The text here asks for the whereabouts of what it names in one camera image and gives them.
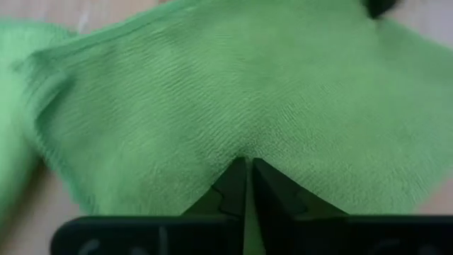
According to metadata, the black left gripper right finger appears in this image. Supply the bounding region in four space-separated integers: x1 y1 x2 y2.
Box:
253 158 350 217

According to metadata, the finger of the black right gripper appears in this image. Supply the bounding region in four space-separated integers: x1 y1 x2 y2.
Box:
360 0 403 19

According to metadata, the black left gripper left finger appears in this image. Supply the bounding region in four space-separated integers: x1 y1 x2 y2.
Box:
182 157 248 217

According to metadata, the green microfiber towel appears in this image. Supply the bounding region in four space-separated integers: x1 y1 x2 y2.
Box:
0 0 453 227

